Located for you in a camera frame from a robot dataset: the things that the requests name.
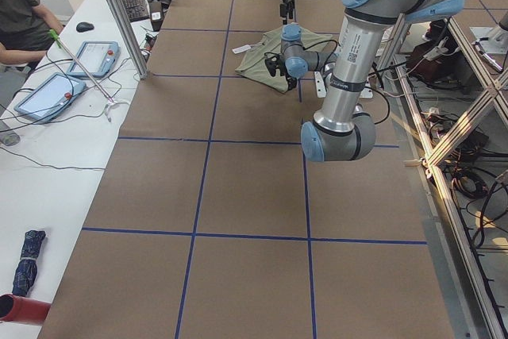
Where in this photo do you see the aluminium truss frame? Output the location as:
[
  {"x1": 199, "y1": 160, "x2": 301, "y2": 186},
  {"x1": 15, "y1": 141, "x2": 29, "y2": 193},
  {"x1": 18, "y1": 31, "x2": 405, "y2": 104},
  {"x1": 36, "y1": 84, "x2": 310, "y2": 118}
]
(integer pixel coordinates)
[{"x1": 406, "y1": 19, "x2": 507, "y2": 338}]

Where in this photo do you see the green handled grabber stick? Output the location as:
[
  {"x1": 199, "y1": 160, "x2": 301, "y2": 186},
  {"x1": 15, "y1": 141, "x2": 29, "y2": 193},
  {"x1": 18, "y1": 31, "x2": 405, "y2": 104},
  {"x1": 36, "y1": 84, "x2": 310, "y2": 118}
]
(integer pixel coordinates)
[{"x1": 48, "y1": 29, "x2": 131, "y2": 122}]

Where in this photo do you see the blue teach pendant near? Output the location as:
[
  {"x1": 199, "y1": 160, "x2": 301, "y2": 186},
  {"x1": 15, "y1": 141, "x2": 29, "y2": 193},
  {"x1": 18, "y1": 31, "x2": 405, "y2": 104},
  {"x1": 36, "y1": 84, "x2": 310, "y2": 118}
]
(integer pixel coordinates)
[{"x1": 14, "y1": 73, "x2": 86, "y2": 124}]

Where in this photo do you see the folded dark blue umbrella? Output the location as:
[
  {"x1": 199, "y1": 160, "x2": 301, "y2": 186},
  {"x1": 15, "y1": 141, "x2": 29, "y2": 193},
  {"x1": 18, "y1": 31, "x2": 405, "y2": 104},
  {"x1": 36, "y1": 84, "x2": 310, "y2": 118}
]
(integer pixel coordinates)
[{"x1": 11, "y1": 230, "x2": 46, "y2": 297}]

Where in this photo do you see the blue teach pendant far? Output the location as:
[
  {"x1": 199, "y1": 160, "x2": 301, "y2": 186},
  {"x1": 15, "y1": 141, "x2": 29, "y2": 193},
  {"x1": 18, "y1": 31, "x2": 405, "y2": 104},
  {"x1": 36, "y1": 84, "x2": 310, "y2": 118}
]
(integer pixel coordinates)
[{"x1": 75, "y1": 41, "x2": 120, "y2": 79}]

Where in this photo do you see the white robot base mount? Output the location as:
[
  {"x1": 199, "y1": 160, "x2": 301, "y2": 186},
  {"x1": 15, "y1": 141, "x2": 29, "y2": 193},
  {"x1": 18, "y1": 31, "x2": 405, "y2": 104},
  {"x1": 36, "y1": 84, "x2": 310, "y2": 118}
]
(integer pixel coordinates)
[{"x1": 313, "y1": 71, "x2": 375, "y2": 99}]

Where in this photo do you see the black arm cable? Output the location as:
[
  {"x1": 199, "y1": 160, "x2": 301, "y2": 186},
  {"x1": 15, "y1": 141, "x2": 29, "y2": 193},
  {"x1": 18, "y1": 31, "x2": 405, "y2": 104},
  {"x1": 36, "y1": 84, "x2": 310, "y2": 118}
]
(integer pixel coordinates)
[{"x1": 264, "y1": 39, "x2": 392, "y2": 125}]

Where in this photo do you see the blue teach pendant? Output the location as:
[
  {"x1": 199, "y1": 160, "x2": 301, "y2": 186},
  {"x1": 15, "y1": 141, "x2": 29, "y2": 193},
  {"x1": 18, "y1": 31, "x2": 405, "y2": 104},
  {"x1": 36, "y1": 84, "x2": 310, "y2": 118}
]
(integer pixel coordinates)
[
  {"x1": 14, "y1": 73, "x2": 86, "y2": 124},
  {"x1": 75, "y1": 41, "x2": 120, "y2": 79}
]

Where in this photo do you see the black keyboard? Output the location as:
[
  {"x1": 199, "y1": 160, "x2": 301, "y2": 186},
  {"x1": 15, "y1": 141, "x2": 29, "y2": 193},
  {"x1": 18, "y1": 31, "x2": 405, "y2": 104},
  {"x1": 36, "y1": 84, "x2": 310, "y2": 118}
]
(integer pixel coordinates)
[{"x1": 121, "y1": 0, "x2": 150, "y2": 22}]

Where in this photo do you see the seated person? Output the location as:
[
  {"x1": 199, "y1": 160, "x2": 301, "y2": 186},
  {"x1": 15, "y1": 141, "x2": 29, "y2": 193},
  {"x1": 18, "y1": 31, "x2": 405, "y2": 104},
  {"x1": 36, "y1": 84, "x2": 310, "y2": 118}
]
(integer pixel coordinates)
[{"x1": 1, "y1": 0, "x2": 64, "y2": 69}]

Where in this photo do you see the black computer mouse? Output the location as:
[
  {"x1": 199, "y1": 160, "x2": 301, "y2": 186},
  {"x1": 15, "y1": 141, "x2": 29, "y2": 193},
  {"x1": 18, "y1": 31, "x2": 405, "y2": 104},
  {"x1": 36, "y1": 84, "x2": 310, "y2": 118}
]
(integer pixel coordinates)
[{"x1": 75, "y1": 21, "x2": 94, "y2": 33}]

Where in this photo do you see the aluminium frame post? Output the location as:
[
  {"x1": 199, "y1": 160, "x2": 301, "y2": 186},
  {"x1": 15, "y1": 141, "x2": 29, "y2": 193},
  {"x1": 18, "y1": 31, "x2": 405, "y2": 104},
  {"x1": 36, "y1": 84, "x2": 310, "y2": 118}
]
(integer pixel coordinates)
[{"x1": 106, "y1": 0, "x2": 148, "y2": 79}]

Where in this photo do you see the white paper price tag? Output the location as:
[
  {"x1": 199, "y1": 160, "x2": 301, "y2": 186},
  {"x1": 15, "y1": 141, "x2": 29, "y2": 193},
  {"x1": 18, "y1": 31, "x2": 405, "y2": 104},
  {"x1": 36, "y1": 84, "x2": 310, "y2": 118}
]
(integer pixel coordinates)
[{"x1": 232, "y1": 44, "x2": 252, "y2": 54}]

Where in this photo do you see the red cylinder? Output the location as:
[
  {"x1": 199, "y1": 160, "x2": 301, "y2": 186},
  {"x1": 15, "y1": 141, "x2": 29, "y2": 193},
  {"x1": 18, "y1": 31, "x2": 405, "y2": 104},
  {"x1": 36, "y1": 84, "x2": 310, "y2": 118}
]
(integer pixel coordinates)
[{"x1": 1, "y1": 294, "x2": 51, "y2": 326}]

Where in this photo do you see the olive green long-sleeve shirt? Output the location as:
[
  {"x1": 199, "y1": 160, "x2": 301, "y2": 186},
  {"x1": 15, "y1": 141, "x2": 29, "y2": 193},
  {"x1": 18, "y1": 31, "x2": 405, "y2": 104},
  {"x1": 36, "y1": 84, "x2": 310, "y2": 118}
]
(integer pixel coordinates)
[{"x1": 235, "y1": 27, "x2": 333, "y2": 93}]

